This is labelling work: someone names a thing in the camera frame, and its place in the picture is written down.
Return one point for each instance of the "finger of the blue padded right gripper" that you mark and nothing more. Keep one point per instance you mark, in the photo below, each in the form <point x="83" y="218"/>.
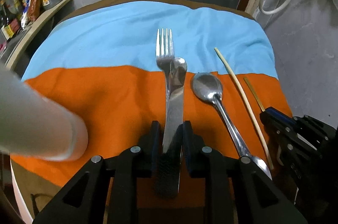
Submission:
<point x="280" y="113"/>

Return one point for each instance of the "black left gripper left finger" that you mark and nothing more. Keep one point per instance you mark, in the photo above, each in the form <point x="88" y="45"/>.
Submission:
<point x="151" y="149"/>

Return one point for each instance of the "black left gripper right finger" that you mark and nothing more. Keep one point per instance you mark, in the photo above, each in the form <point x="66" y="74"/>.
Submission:
<point x="193" y="154"/>

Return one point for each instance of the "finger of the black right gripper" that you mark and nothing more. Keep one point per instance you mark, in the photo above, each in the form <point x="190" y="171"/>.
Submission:
<point x="272" y="123"/>

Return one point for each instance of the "silver table knife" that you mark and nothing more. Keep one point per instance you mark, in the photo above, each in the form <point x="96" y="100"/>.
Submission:
<point x="174" y="113"/>

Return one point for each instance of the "orange cloth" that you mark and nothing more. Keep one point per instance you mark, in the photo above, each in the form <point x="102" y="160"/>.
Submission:
<point x="118" y="105"/>

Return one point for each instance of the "large silver spoon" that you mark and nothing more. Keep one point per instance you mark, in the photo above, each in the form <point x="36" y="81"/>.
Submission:
<point x="208" y="88"/>

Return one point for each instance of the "silver fork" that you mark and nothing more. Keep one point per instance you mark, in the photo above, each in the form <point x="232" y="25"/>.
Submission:
<point x="164" y="56"/>

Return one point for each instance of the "light blue cloth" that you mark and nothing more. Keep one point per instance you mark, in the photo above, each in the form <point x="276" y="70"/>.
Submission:
<point x="125" y="34"/>

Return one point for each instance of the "white utensil holder bucket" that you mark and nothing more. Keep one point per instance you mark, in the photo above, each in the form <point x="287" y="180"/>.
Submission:
<point x="35" y="126"/>

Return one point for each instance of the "brown table cloth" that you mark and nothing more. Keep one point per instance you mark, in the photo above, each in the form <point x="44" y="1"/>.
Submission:
<point x="107" y="3"/>

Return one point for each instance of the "orange snack bag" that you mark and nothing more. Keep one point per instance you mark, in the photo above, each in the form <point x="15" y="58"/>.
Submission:
<point x="34" y="10"/>

